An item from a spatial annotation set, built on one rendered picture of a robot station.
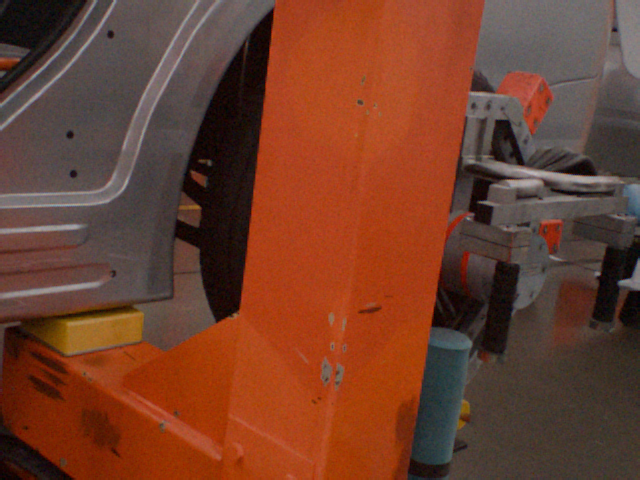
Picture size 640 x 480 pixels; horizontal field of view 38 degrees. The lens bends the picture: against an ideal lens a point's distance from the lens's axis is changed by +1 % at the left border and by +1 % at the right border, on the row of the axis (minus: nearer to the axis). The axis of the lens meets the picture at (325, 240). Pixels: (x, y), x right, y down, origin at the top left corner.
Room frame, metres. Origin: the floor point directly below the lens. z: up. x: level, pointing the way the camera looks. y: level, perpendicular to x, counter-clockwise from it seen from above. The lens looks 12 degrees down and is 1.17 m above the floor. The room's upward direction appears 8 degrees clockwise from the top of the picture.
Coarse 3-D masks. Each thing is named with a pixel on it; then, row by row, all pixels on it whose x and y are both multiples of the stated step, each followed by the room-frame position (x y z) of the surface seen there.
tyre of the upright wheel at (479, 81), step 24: (480, 72) 1.70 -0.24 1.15; (264, 96) 1.55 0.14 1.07; (240, 120) 1.54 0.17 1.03; (240, 144) 1.52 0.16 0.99; (216, 168) 1.52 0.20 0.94; (240, 168) 1.48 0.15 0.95; (216, 192) 1.50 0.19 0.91; (240, 192) 1.47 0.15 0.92; (216, 216) 1.50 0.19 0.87; (240, 216) 1.45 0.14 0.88; (216, 240) 1.48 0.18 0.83; (240, 240) 1.44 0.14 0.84; (216, 264) 1.49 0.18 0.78; (240, 264) 1.44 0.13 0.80; (216, 288) 1.51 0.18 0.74; (240, 288) 1.45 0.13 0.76; (216, 312) 1.54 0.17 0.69
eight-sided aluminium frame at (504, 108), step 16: (480, 96) 1.55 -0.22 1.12; (496, 96) 1.59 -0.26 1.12; (480, 112) 1.56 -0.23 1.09; (496, 112) 1.59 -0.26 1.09; (512, 112) 1.63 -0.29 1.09; (496, 128) 1.68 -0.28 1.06; (512, 128) 1.64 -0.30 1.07; (528, 128) 1.68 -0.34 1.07; (496, 144) 1.70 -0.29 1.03; (512, 144) 1.67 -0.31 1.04; (528, 144) 1.69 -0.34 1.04; (512, 160) 1.73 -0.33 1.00; (544, 192) 1.75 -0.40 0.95; (528, 224) 1.73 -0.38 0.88; (480, 304) 1.73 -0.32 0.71; (480, 320) 1.72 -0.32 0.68; (480, 336) 1.67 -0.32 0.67
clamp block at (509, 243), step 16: (464, 224) 1.32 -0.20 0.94; (480, 224) 1.30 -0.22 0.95; (512, 224) 1.31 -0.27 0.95; (464, 240) 1.32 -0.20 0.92; (480, 240) 1.30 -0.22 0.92; (496, 240) 1.28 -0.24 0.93; (512, 240) 1.27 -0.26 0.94; (528, 240) 1.30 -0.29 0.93; (496, 256) 1.28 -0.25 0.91; (512, 256) 1.27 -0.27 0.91
